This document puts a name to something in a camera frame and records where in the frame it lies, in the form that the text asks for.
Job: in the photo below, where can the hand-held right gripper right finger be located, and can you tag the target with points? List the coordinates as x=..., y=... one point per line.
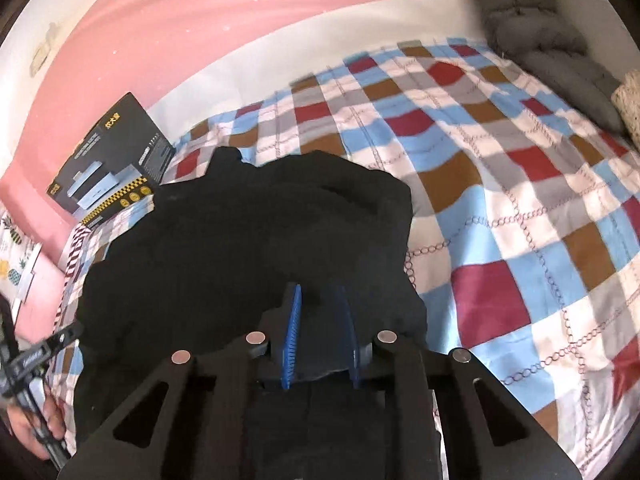
x=352, y=340

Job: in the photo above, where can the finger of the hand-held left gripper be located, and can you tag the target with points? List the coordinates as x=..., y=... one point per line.
x=62, y=336

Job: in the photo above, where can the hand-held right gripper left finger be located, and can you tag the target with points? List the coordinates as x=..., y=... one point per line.
x=294, y=330

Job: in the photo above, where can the black garment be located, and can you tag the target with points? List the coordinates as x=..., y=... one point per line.
x=250, y=235

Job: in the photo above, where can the person's left hand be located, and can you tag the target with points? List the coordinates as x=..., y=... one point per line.
x=30, y=430

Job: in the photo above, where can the red white striped cloth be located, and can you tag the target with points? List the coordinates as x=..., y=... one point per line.
x=75, y=252

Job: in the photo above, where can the pineapple print cloth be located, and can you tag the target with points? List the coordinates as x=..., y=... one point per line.
x=15, y=260

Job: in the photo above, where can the black cardboard box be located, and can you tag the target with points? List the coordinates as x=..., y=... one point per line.
x=110, y=160

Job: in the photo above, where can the checkered blanket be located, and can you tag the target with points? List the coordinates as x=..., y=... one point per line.
x=500, y=210

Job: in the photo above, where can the grey padded jacket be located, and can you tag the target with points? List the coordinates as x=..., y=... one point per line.
x=525, y=25

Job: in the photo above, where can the beige knitted cushion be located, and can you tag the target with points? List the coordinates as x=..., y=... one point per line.
x=627, y=100

